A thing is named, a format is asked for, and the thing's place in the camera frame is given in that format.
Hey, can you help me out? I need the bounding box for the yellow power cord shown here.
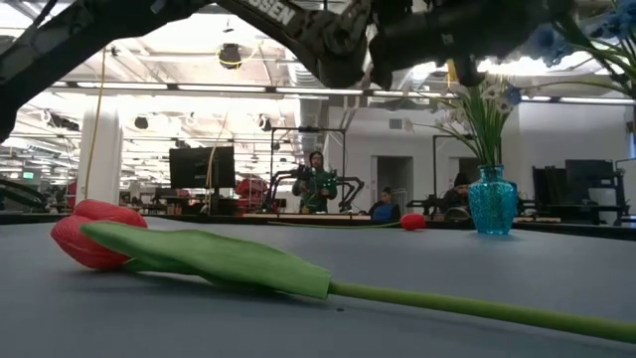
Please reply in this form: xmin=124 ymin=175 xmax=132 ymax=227
xmin=81 ymin=47 xmax=108 ymax=201

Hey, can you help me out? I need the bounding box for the red bulky object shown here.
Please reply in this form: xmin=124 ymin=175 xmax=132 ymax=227
xmin=233 ymin=177 xmax=269 ymax=209

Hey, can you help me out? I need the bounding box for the white flower bunch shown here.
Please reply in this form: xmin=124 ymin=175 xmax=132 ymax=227
xmin=404 ymin=74 xmax=544 ymax=168

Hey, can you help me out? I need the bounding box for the black monitor on stand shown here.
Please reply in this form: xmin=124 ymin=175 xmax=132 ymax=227
xmin=168 ymin=145 xmax=237 ymax=190

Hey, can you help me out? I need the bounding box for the red tulip with bare stem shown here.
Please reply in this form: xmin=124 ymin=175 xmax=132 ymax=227
xmin=267 ymin=212 xmax=427 ymax=232

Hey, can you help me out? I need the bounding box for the black upright panel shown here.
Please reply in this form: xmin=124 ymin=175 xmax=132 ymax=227
xmin=532 ymin=165 xmax=567 ymax=206

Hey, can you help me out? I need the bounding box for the blue-grey table mat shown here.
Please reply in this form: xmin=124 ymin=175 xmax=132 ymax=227
xmin=0 ymin=216 xmax=636 ymax=358

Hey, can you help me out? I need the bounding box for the white round pillar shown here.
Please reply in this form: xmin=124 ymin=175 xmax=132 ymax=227
xmin=74 ymin=111 xmax=124 ymax=208

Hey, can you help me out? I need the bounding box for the teal textured glass vase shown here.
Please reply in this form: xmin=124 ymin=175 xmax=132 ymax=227
xmin=467 ymin=163 xmax=520 ymax=237

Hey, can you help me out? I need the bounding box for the yellow tulip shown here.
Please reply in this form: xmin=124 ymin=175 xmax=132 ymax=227
xmin=445 ymin=58 xmax=460 ymax=91

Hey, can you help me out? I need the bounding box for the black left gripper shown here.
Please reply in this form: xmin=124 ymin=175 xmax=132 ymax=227
xmin=370 ymin=0 xmax=572 ymax=90

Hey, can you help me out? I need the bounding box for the black table frame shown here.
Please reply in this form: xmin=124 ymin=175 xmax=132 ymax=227
xmin=0 ymin=211 xmax=636 ymax=243

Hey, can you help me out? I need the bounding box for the black wide desk monitor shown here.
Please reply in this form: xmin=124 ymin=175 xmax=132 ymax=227
xmin=564 ymin=158 xmax=619 ymax=193

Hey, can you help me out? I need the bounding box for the red tulip with green leaf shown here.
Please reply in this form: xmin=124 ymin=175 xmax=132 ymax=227
xmin=49 ymin=198 xmax=636 ymax=345

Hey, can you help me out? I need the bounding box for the person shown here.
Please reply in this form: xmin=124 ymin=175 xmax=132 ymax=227
xmin=291 ymin=150 xmax=340 ymax=215
xmin=367 ymin=186 xmax=402 ymax=224
xmin=442 ymin=171 xmax=473 ymax=221

